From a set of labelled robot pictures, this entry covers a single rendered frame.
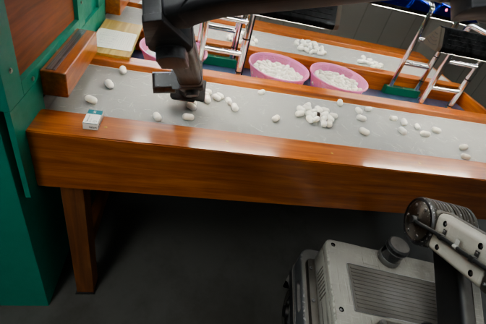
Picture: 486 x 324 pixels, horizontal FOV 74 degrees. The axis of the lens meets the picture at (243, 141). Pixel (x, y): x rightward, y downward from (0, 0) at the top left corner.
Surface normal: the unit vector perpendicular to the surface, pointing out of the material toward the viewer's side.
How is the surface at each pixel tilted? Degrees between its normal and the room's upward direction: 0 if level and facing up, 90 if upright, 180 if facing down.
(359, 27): 90
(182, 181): 90
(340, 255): 1
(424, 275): 0
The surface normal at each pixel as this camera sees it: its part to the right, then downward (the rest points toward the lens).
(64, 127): 0.22, -0.78
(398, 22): -0.10, 0.59
